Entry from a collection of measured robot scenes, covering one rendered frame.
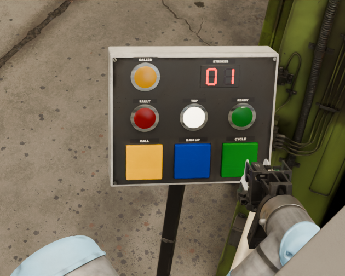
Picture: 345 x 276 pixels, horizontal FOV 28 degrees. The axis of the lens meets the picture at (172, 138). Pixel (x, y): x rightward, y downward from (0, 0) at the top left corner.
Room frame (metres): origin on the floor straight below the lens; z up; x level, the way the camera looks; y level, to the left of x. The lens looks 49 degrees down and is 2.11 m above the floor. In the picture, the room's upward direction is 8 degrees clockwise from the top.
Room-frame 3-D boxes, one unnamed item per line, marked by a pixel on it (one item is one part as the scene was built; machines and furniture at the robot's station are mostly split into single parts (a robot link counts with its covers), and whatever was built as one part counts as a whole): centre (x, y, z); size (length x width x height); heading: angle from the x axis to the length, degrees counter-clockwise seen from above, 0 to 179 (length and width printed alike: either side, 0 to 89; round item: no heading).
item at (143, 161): (0.89, 0.05, 1.01); 0.07 x 0.05 x 0.07; 102
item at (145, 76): (0.97, 0.07, 1.16); 0.05 x 0.03 x 0.04; 77
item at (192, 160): (0.91, -0.05, 1.01); 0.07 x 0.05 x 0.07; 102
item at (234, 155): (0.93, -0.14, 1.01); 0.07 x 0.05 x 0.07; 102
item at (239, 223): (1.18, -0.26, 0.36); 0.09 x 0.07 x 0.12; 77
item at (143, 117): (0.93, 0.06, 1.09); 0.05 x 0.03 x 0.04; 77
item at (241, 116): (0.97, -0.14, 1.09); 0.05 x 0.03 x 0.04; 77
